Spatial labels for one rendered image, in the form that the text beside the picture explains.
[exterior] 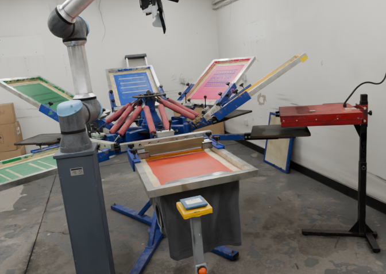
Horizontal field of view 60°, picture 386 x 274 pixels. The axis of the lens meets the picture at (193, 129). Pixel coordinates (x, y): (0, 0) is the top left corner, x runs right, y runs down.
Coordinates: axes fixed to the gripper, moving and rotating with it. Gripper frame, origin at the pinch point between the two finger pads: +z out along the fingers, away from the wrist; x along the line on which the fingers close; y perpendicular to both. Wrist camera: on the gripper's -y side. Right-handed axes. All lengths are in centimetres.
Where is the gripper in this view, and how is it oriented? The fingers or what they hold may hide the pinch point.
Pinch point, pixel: (161, 26)
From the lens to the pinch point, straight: 148.5
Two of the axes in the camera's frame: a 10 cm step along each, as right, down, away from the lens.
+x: -2.3, -1.6, -9.6
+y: -9.7, 1.6, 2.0
